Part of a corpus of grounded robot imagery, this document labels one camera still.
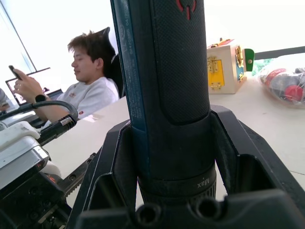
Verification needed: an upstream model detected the person's left hand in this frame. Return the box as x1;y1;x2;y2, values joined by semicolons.
13;76;40;103

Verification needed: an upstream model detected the black office chair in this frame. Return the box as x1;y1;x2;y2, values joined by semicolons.
95;26;126;98

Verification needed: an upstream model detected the open laptop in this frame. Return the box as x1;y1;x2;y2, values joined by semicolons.
5;67;63;107

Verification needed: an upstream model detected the wooden latch box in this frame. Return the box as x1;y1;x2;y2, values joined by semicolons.
206;37;255;95

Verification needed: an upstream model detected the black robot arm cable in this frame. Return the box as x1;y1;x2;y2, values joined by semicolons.
0;100;79;146

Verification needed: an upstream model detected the black smartphone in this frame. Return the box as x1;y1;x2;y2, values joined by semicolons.
9;64;23;81

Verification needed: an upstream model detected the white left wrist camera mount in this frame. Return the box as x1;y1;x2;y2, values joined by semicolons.
0;121;61;190

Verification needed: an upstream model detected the dark blue electric screwdriver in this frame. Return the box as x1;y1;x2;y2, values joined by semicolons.
110;0;218;208

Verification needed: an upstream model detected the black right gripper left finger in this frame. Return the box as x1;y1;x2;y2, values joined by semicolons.
68;118;139;229

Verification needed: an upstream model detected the person in grey sweatshirt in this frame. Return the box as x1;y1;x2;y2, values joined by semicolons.
44;30;120;127

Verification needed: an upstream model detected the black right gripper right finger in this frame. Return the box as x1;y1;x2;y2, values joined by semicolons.
209;104;305;216

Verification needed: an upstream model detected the clear plastic bag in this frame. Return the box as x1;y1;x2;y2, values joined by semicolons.
258;56;305;110

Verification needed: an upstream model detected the partly seen grey-clad person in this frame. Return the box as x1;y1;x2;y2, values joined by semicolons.
0;87;10;112

